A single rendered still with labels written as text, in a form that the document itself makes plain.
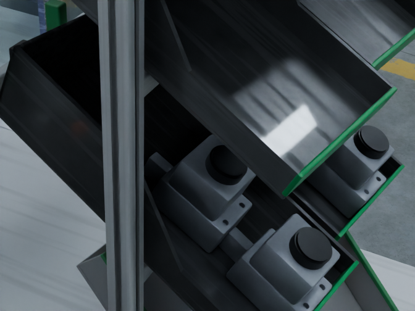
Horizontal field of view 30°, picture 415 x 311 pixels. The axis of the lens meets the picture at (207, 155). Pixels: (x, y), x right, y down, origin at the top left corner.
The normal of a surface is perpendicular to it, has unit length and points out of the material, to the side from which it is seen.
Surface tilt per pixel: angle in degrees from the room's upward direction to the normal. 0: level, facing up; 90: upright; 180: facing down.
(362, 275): 90
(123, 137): 90
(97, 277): 90
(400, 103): 0
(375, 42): 25
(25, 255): 0
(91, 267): 90
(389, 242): 0
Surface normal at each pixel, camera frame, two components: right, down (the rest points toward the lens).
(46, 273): 0.05, -0.82
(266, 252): -0.58, 0.44
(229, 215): 0.39, -0.59
